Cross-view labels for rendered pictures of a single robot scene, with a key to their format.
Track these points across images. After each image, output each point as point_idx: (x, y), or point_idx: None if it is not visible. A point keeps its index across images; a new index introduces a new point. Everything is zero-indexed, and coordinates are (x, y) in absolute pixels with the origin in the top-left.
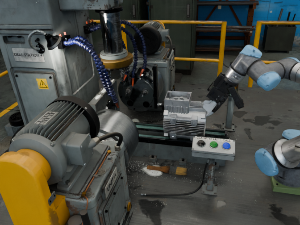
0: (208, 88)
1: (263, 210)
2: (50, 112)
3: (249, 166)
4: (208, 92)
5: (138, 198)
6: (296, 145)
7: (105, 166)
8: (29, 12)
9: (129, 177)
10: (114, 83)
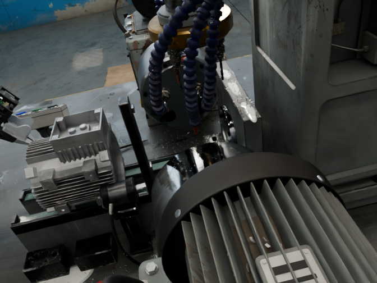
0: (8, 109)
1: (12, 175)
2: None
3: (1, 231)
4: (13, 100)
5: (148, 137)
6: None
7: (129, 27)
8: None
9: (173, 153)
10: (239, 117)
